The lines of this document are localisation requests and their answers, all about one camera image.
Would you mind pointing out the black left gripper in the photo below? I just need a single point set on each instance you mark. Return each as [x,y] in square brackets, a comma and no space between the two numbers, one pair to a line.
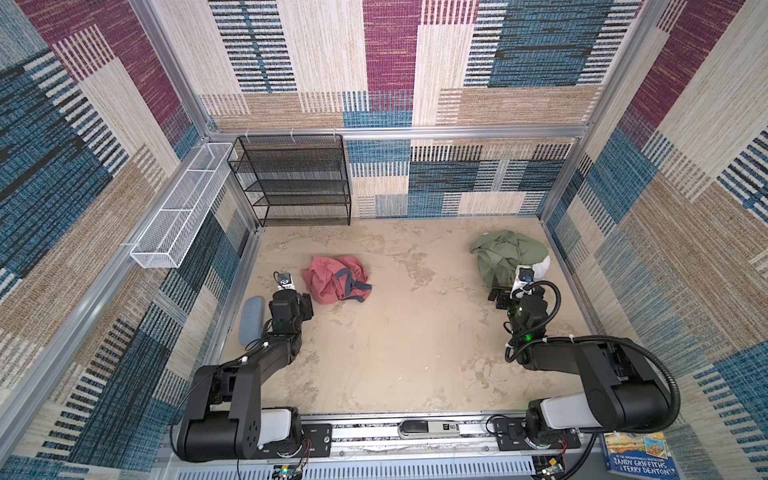
[304,306]

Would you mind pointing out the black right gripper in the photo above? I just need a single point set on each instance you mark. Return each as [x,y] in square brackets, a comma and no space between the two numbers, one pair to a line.
[503,294]

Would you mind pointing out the red cloth with blue trim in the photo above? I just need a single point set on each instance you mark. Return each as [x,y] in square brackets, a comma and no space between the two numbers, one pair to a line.
[330,280]

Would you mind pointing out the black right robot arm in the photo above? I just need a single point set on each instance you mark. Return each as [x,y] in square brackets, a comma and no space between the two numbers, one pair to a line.
[626,388]

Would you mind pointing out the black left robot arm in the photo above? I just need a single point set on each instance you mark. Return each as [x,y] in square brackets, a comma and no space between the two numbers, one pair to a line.
[223,417]

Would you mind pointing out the green cloth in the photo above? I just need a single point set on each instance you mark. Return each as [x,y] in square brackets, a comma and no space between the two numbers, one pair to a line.
[499,253]

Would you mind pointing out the white cloth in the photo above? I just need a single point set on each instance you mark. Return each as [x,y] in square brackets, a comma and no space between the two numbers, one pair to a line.
[541,268]

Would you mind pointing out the blue oval pad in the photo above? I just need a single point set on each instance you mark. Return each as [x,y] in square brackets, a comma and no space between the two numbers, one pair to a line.
[252,321]

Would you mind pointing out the circuit board with green led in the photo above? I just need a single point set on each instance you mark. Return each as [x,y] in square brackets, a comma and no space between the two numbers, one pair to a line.
[287,472]

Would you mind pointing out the right circuit board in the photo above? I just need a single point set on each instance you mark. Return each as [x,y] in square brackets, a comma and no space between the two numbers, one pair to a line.
[548,467]

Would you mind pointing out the treehouse paperback book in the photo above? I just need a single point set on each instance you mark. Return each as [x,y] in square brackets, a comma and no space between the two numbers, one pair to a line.
[639,456]

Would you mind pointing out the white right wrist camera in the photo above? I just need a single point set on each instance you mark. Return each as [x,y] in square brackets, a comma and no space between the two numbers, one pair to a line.
[524,275]

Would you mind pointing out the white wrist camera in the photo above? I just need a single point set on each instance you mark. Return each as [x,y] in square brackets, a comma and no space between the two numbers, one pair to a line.
[524,275]
[283,280]

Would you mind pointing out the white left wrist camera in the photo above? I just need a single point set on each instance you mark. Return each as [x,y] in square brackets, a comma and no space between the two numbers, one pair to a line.
[283,280]

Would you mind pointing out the black wire mesh shelf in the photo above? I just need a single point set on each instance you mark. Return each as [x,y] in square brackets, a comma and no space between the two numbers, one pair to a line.
[294,180]

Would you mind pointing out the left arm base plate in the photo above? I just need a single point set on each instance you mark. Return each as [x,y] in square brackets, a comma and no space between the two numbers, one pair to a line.
[312,440]

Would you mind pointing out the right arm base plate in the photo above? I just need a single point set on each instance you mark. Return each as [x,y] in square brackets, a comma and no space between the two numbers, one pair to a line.
[515,433]

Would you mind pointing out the aluminium front rail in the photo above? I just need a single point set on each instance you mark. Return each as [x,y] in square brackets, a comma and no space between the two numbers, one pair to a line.
[367,446]

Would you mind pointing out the white wire mesh basket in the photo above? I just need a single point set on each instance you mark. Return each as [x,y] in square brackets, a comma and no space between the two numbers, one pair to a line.
[165,242]

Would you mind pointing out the black device on rail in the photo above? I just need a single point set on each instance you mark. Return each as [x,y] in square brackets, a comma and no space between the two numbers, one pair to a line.
[428,429]

